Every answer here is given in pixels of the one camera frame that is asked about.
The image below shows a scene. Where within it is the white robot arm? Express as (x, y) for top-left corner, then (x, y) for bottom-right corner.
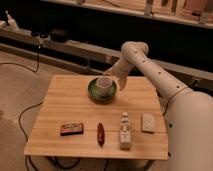
(105, 41), (213, 171)

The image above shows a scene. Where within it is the black floor cable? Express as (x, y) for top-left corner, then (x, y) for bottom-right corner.
(0, 44), (81, 171)

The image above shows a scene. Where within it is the clear white-labelled bottle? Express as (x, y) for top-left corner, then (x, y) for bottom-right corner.
(120, 112), (131, 150)

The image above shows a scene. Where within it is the dark red snack box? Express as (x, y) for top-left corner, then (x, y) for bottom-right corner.
(60, 123), (84, 136)

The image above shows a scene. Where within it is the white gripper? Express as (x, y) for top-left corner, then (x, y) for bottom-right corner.
(103, 58), (131, 91)

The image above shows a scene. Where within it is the wooden table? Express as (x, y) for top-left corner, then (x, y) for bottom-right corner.
(24, 75), (168, 160)

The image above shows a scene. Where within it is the white cup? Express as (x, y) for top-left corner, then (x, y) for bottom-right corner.
(96, 77), (113, 97)

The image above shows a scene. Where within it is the beige sponge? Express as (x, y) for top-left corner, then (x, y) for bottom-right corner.
(141, 113), (155, 133)

